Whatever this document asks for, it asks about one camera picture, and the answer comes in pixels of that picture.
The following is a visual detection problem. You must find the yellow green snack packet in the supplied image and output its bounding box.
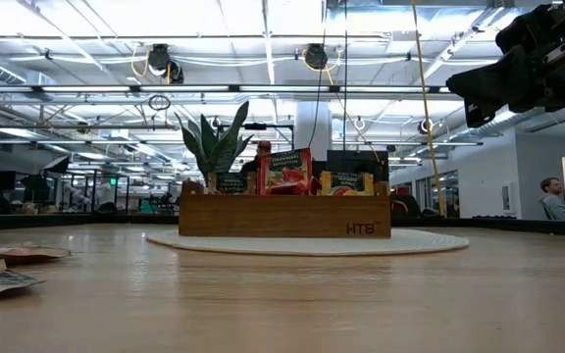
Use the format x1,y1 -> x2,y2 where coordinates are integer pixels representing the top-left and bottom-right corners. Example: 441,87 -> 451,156
320,171 -> 377,197

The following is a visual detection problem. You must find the wooden three-compartment tray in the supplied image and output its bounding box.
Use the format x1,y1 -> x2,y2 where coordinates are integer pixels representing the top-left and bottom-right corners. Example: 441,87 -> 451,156
178,178 -> 392,240

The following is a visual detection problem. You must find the person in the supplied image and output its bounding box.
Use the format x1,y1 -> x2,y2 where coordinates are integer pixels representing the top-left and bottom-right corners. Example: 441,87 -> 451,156
539,176 -> 565,222
240,140 -> 274,174

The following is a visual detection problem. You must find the large black monitor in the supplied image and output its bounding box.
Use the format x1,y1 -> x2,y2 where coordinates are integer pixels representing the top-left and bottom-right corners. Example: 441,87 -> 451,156
325,149 -> 390,183

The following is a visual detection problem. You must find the white round plate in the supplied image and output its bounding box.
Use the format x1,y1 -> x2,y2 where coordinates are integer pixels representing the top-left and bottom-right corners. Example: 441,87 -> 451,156
145,227 -> 471,258

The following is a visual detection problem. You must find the green snake plant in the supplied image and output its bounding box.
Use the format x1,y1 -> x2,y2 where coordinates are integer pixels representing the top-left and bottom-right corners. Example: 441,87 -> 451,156
174,100 -> 255,195

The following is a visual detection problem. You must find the linear ceiling light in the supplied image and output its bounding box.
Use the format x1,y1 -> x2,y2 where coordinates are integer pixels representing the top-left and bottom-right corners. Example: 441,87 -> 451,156
0,82 -> 453,95

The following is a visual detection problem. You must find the yellow cable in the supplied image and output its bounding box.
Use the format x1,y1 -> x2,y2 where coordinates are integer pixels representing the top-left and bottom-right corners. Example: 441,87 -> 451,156
409,0 -> 445,217

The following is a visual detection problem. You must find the black ceiling cable reel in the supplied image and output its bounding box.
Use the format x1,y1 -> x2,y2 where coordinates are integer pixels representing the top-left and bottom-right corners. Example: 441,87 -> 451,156
303,42 -> 331,71
146,42 -> 185,85

